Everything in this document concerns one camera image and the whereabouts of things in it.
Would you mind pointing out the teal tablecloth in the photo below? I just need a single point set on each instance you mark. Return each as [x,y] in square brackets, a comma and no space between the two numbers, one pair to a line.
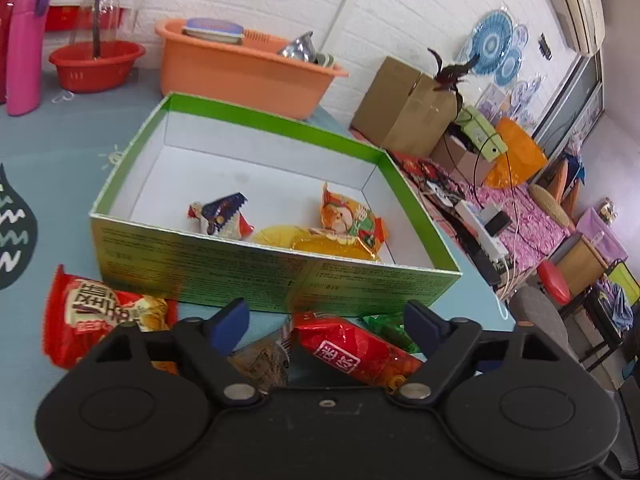
[75,160]

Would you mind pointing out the large brown cardboard box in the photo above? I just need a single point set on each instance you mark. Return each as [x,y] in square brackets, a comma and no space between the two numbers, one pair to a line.
[400,110]

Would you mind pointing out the tan woven cushion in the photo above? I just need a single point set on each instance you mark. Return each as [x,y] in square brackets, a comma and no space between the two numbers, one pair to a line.
[550,202]

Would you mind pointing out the blue lidded container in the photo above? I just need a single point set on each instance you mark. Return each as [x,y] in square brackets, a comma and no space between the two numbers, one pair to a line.
[212,27]

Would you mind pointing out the pink thermos bottle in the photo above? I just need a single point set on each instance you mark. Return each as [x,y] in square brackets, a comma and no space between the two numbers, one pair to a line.
[25,60]

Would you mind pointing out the dark scorpion ornament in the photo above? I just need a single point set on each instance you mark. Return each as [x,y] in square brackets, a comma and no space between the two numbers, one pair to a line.
[447,77]

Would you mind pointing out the large blue patterned wall fan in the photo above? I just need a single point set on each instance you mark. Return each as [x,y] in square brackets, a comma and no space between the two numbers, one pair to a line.
[490,40]

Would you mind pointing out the red snack packet white label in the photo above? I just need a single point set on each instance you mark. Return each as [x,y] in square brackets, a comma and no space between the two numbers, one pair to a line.
[75,320]

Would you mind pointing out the small blue patterned wall fan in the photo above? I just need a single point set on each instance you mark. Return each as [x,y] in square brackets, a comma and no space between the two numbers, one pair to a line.
[509,67]

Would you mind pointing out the grey stool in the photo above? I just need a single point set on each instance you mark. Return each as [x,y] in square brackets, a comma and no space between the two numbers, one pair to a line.
[540,315]

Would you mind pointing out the red box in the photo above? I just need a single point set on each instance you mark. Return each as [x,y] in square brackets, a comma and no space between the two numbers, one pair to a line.
[62,19]

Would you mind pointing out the green cardboard box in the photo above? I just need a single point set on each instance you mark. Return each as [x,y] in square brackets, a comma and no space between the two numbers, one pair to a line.
[200,270]

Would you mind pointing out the orange strainer insert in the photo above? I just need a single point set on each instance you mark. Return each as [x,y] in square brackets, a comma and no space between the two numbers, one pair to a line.
[265,40]

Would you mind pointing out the orange green snack packet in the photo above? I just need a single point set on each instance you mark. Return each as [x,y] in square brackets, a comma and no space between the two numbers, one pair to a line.
[350,220]

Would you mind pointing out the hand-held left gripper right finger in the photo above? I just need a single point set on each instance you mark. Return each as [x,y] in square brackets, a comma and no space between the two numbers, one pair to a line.
[422,327]

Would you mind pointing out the red snack packet yellow label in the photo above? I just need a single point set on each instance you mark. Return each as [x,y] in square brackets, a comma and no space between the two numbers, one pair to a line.
[350,350]

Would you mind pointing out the sliding door frame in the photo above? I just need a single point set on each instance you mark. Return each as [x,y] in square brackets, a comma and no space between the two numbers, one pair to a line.
[575,105]

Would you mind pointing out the purple storage bin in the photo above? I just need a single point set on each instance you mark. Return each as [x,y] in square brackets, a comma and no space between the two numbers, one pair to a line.
[602,235]

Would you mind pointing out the orange bag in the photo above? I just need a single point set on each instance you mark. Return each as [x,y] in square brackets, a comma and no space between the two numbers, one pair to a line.
[522,155]

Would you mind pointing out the red plastic basket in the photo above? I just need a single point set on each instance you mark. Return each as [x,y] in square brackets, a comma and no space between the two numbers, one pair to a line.
[90,72]

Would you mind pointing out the ceramic bowl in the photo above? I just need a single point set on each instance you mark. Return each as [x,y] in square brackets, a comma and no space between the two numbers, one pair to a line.
[325,60]

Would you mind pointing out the black charger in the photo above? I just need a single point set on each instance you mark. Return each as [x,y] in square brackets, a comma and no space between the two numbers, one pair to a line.
[497,224]

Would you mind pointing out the orange plastic basin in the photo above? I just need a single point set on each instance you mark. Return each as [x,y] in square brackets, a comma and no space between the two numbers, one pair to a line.
[240,80]

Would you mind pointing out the small blue red snack packet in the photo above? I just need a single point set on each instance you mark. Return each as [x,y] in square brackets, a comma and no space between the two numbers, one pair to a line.
[222,215]

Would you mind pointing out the small brown cardboard box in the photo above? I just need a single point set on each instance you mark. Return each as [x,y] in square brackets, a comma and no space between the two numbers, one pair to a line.
[462,160]

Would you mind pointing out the white air conditioner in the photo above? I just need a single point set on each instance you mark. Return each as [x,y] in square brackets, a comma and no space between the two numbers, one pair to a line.
[575,5]

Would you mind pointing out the small light green box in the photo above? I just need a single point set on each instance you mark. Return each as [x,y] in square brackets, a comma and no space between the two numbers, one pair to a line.
[480,130]

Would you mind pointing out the red stool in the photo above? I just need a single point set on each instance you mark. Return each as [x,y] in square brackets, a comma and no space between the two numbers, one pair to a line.
[554,282]

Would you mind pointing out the dark ladle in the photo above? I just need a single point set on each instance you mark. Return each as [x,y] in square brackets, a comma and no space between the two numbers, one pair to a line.
[96,40]

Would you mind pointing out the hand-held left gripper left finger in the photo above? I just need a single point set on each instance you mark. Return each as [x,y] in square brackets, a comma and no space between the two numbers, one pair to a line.
[230,325]

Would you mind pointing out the white power strip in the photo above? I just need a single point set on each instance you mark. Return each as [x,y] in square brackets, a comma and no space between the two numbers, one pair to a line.
[475,217]

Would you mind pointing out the pink floral cloth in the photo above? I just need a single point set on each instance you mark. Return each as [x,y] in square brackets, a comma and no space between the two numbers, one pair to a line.
[530,220]

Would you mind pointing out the clear glass jar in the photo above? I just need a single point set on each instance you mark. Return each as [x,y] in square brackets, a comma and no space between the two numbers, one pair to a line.
[112,10]

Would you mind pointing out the steel bowl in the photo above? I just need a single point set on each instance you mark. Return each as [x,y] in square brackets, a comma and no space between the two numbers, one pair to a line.
[300,47]

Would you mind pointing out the brown snack packet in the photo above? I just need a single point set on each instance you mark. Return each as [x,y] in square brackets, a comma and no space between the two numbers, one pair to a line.
[260,360]

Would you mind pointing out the black metal rack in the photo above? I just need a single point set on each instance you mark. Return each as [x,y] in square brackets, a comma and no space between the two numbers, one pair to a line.
[595,325]

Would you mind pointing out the wooden cabinet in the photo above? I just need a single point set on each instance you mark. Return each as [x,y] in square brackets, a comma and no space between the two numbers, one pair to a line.
[580,265]

